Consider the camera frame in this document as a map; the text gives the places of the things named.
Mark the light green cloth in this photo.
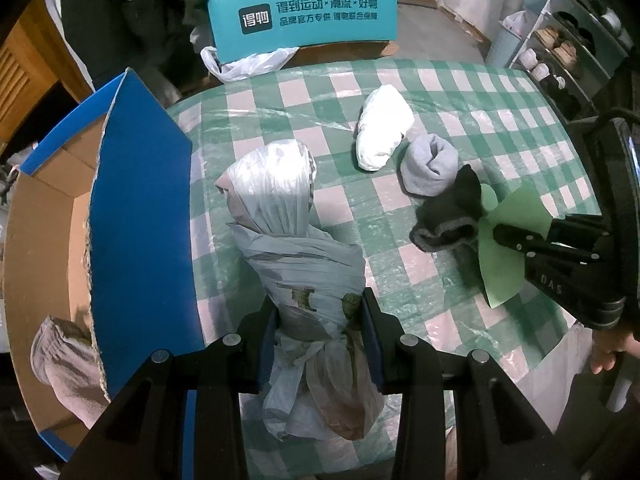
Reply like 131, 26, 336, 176
477, 183, 552, 309

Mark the beige grey towel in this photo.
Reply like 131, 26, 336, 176
29, 316, 110, 429

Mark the white knotted plastic bag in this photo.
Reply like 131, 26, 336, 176
216, 139, 384, 440

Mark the right hand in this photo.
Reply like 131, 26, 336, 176
589, 325, 640, 374

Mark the dark grey sock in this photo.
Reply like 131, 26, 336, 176
409, 165, 484, 252

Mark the grey rolled sock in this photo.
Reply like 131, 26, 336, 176
400, 133, 459, 197

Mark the white shoe rack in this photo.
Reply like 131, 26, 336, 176
509, 0, 634, 110

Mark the blue cardboard box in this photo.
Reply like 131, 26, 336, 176
3, 70, 204, 460

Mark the white rolled sock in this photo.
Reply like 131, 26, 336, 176
356, 84, 414, 172

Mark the green checkered tablecloth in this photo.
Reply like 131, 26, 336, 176
169, 60, 597, 427

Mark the teal printed box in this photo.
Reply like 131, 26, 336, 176
207, 0, 397, 63

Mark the wooden louvered cabinet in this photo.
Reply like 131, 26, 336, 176
1, 0, 93, 148

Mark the dark hanging jacket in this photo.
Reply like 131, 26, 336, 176
60, 0, 208, 89

